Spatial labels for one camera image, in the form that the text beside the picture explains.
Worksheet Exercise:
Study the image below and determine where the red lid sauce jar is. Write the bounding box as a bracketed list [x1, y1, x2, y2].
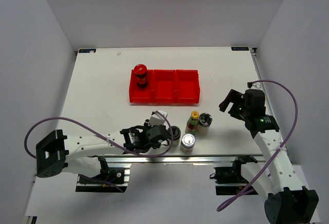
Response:
[134, 64, 148, 88]

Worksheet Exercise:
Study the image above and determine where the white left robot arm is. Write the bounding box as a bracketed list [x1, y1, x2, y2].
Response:
[36, 125, 169, 182]

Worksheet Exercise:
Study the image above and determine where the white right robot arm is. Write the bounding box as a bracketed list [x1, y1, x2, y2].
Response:
[219, 89, 319, 223]

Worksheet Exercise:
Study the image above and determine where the black lid spice jar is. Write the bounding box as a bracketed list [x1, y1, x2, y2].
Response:
[168, 126, 181, 146]

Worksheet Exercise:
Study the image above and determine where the left red plastic bin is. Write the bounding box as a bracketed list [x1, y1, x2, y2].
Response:
[129, 70, 154, 104]

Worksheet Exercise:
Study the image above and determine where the red plastic bin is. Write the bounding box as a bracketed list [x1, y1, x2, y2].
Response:
[153, 70, 176, 104]
[176, 69, 200, 104]
[129, 70, 154, 104]

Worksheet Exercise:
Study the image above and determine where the right red plastic bin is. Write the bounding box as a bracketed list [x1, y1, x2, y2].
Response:
[176, 69, 200, 104]

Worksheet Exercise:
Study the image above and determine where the right blue corner label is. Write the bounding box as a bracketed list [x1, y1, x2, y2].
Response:
[231, 46, 249, 51]

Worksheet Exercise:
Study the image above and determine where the blue corner label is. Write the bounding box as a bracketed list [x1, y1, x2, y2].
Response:
[78, 48, 96, 53]
[231, 46, 249, 51]

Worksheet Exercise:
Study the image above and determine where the silver lid glass jar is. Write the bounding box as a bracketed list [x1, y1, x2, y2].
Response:
[180, 134, 195, 153]

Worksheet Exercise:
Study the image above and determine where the yellow cap sauce bottle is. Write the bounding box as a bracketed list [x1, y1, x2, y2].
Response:
[185, 111, 199, 135]

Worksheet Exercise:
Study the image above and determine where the middle red plastic bin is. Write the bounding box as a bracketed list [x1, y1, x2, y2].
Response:
[153, 70, 176, 104]

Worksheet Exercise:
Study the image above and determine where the left blue corner label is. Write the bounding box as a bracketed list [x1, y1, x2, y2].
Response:
[78, 48, 96, 53]

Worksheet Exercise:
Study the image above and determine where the aluminium table front rail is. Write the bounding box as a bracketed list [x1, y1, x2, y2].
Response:
[102, 154, 268, 164]

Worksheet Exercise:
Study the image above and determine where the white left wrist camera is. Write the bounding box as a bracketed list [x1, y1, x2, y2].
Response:
[148, 109, 168, 126]

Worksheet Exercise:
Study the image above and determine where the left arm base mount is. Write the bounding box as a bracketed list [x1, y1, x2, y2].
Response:
[75, 157, 131, 193]

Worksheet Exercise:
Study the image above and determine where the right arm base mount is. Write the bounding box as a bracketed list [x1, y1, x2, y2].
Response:
[209, 156, 258, 196]

